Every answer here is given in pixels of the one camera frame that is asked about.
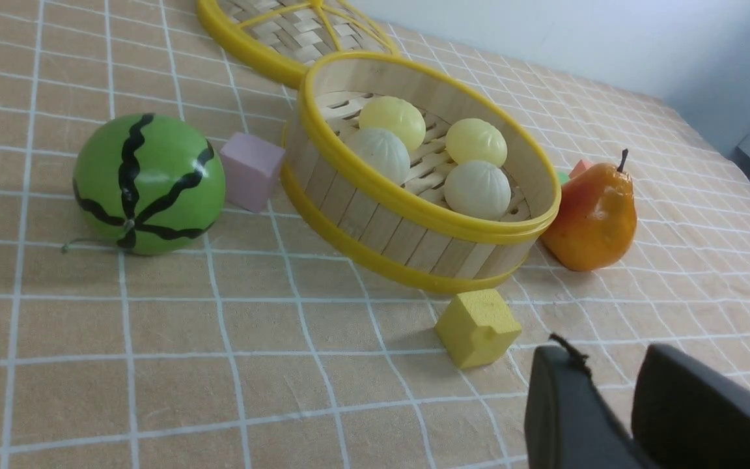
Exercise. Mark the pink-orange foam cube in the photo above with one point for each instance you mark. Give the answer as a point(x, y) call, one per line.
point(580, 167)

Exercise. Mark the lilac foam cube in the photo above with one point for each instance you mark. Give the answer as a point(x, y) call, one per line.
point(251, 166)

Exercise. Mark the yellow bun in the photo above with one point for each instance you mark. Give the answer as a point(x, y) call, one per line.
point(395, 115)
point(474, 139)

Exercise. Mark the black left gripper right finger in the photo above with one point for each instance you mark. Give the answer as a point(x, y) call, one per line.
point(686, 415)

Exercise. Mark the yellow foam cube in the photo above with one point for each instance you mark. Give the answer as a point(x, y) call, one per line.
point(477, 328)

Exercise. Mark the bamboo steamer tray yellow rims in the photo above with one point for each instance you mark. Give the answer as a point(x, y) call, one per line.
point(405, 232)

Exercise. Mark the checkered peach tablecloth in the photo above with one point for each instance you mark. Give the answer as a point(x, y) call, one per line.
point(260, 345)

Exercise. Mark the white bun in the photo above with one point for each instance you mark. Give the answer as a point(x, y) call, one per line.
point(383, 151)
point(478, 189)

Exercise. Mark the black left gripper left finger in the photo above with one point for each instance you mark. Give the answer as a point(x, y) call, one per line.
point(567, 422)

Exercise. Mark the green toy watermelon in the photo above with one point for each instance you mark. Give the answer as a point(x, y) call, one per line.
point(148, 184)

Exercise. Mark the orange toy pear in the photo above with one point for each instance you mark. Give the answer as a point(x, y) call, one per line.
point(597, 217)

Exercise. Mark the woven bamboo steamer lid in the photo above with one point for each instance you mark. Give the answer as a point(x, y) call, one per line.
point(281, 39)

